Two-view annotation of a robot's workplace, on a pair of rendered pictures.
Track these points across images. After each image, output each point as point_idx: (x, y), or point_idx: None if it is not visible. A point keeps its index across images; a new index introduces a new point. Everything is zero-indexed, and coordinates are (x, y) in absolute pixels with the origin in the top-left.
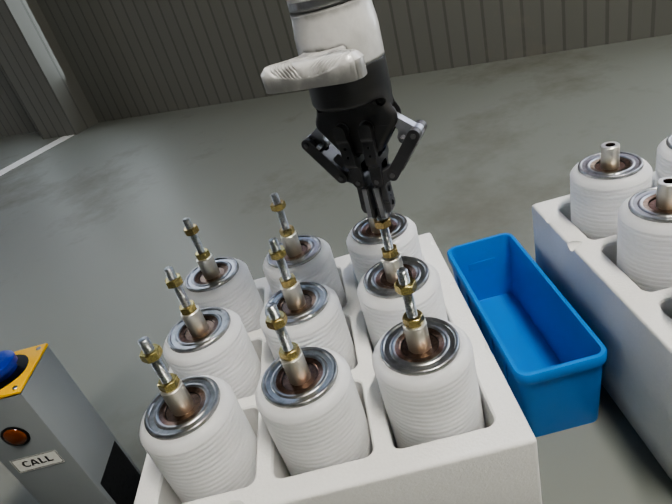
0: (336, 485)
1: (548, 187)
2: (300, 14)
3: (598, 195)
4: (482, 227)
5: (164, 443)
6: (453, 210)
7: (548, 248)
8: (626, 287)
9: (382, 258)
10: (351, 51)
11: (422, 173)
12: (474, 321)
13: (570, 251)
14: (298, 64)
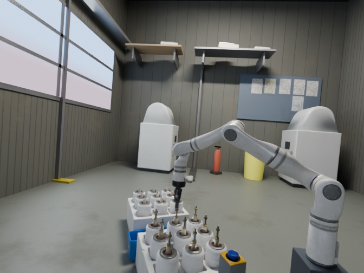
0: None
1: (75, 239)
2: (185, 171)
3: (150, 207)
4: (87, 254)
5: (225, 245)
6: (66, 261)
7: (142, 226)
8: (167, 215)
9: (176, 218)
10: (190, 175)
11: (11, 272)
12: None
13: (153, 219)
14: (192, 177)
